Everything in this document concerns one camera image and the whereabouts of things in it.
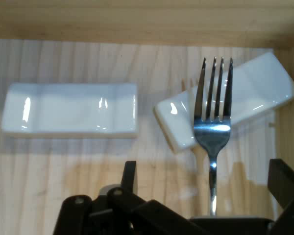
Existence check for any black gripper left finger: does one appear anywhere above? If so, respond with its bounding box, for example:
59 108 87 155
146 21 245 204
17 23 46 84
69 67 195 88
52 161 201 235

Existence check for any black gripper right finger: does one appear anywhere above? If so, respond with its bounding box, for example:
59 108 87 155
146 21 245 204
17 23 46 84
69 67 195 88
268 158 294 235

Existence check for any silver metal fork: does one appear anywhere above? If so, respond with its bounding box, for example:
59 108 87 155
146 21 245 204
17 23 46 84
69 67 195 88
193 56 234 217

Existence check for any white ceramic cutlery rest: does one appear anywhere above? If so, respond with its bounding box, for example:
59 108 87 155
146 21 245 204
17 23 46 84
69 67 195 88
0 82 138 139
153 51 294 154

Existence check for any wooden drawer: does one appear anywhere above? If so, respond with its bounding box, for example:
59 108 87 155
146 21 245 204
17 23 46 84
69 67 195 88
0 0 294 235

